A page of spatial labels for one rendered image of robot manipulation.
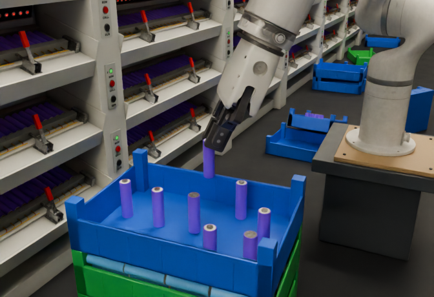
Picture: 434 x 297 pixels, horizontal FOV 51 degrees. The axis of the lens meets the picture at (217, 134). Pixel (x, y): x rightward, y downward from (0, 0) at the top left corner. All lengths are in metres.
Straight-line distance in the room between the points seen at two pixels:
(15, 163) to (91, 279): 0.45
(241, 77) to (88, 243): 0.32
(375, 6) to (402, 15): 0.07
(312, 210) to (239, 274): 1.00
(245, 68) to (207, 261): 0.26
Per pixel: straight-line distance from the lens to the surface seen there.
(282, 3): 0.63
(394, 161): 1.28
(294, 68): 2.72
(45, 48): 1.17
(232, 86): 0.64
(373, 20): 1.25
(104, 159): 1.29
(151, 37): 1.38
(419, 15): 1.22
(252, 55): 0.63
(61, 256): 1.32
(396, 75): 1.26
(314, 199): 1.63
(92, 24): 1.18
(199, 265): 0.60
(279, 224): 0.73
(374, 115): 1.30
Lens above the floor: 0.80
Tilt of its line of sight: 22 degrees down
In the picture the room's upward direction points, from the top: straight up
